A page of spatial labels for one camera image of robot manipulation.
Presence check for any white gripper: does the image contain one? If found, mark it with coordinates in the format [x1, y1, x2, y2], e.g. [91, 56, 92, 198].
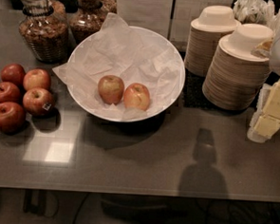
[247, 29, 280, 143]

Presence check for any white bowl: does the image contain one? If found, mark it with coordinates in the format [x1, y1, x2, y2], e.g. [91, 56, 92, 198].
[63, 21, 189, 127]

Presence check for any red apple with sticker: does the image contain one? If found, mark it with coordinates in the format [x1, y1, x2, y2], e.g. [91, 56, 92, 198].
[23, 87, 55, 117]

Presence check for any pale red apple back right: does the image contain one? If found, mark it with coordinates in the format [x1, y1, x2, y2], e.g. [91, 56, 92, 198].
[23, 68, 51, 91]

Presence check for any red apple back left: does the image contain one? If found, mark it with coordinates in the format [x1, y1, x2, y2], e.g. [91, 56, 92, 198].
[0, 64, 26, 86]

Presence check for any dark red apple front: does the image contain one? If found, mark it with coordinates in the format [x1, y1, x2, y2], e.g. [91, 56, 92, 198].
[0, 102, 26, 134]

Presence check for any dark red apple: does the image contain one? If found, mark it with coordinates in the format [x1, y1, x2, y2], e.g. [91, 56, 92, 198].
[0, 82, 21, 103]
[0, 102, 26, 134]

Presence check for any dark red apple middle left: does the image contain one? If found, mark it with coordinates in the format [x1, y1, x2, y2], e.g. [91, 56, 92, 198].
[0, 82, 21, 103]

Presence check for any right stack of paper bowls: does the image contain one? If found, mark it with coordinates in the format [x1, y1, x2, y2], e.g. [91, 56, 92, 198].
[202, 24, 273, 111]

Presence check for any stack of paper bowls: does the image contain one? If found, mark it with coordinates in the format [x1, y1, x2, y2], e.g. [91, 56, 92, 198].
[202, 24, 273, 111]
[184, 6, 240, 77]

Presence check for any white plastic cutlery bundle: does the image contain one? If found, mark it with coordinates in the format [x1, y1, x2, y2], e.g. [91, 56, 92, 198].
[233, 0, 280, 33]

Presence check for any left stack of paper bowls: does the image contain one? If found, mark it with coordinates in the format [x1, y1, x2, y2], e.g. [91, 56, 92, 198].
[184, 6, 240, 77]

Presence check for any white paper liner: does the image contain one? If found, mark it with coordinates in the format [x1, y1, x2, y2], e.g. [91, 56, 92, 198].
[48, 9, 187, 125]

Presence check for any white napkin dispenser box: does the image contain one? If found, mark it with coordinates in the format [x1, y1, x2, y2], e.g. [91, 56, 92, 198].
[117, 0, 173, 38]

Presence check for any rear glass granola jar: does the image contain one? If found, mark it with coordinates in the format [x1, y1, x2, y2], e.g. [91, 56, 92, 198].
[69, 0, 117, 44]

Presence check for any glass granola jar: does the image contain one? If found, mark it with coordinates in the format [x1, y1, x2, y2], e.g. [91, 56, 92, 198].
[18, 0, 69, 63]
[69, 0, 117, 44]

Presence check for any front glass granola jar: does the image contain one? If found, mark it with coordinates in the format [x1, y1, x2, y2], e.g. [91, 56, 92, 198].
[18, 0, 69, 63]

